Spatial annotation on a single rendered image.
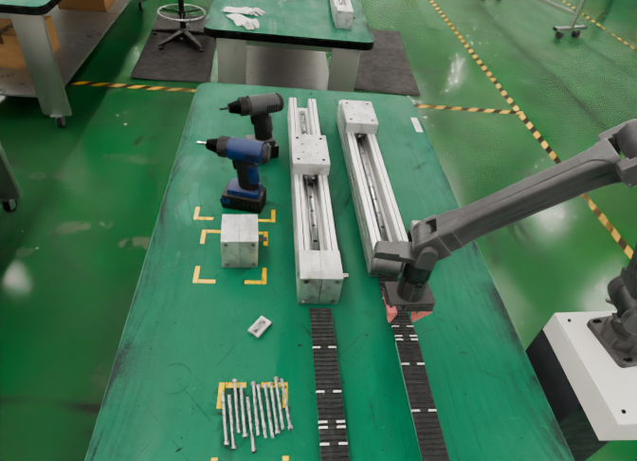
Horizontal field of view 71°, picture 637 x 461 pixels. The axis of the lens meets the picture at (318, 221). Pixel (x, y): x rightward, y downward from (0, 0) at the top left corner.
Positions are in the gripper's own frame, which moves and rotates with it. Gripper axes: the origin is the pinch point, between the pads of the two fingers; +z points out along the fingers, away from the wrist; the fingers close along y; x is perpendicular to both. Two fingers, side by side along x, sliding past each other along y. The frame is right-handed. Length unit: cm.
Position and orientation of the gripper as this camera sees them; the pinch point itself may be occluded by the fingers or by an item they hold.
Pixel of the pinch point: (401, 318)
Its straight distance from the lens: 109.1
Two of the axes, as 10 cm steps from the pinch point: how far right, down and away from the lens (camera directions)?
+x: 1.1, 6.5, -7.5
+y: -9.9, 0.0, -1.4
